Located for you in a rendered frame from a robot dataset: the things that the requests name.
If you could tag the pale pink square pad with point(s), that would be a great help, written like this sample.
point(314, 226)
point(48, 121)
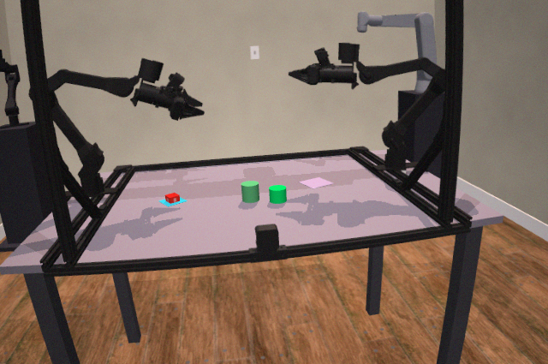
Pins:
point(316, 182)

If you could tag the red block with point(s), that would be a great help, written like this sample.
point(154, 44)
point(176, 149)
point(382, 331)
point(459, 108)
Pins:
point(172, 198)

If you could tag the cyan rectangle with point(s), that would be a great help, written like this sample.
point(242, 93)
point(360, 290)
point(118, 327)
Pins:
point(168, 204)

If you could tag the green cylinder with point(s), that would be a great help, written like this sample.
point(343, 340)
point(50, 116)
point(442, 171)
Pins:
point(277, 194)
point(250, 191)

